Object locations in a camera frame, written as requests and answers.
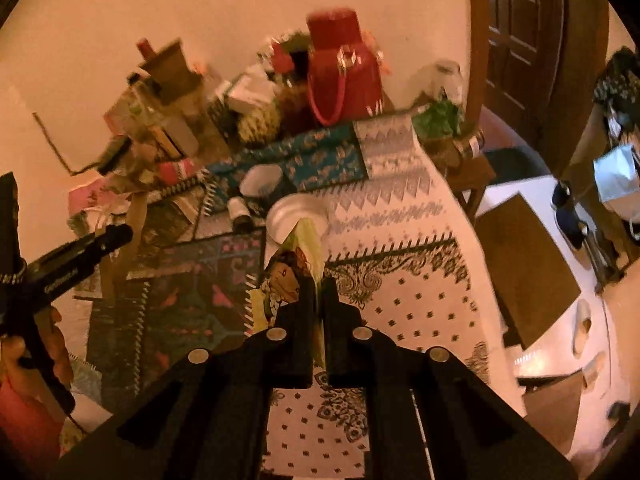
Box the colourful snack wrapper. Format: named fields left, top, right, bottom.
left=248, top=218, right=326, bottom=367

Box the dark pump bottle white label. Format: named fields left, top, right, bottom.
left=227, top=195, right=254, bottom=233

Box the pink sleeve forearm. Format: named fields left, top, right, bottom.
left=1, top=379, right=64, bottom=479

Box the person's left hand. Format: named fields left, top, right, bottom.
left=1, top=306, right=74, bottom=411

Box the wooden chair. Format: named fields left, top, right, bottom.
left=475, top=194, right=580, bottom=348

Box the patchwork patterned tablecloth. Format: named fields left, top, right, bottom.
left=69, top=112, right=526, bottom=478

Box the white paper plate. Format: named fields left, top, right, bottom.
left=266, top=193, right=330, bottom=244

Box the white bowl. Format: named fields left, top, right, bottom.
left=240, top=164, right=283, bottom=197

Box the brown clay vase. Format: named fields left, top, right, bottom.
left=136, top=38, right=202, bottom=105

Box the red thermos jug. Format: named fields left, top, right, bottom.
left=307, top=8, right=384, bottom=127

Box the red-capped sauce bottle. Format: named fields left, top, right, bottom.
left=270, top=42, right=314, bottom=136

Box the dark patterned hanging cloth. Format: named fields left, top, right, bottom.
left=593, top=47, right=639, bottom=120

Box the dark wooden door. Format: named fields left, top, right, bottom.
left=485, top=0, right=564, bottom=148

